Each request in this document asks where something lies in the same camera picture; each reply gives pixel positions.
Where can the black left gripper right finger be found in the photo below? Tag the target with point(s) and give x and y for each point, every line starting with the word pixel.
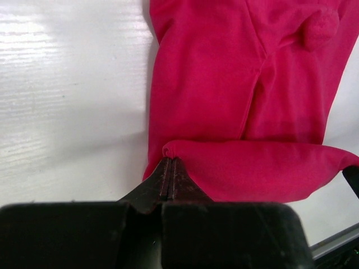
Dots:
pixel 200 233

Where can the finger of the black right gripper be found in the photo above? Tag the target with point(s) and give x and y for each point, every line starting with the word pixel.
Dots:
pixel 351 174

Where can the aluminium rail frame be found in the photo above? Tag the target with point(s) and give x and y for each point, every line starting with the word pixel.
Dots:
pixel 337 243

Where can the red t-shirt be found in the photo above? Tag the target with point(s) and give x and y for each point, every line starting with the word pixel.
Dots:
pixel 241 93

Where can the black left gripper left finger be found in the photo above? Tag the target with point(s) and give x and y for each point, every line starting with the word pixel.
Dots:
pixel 113 234

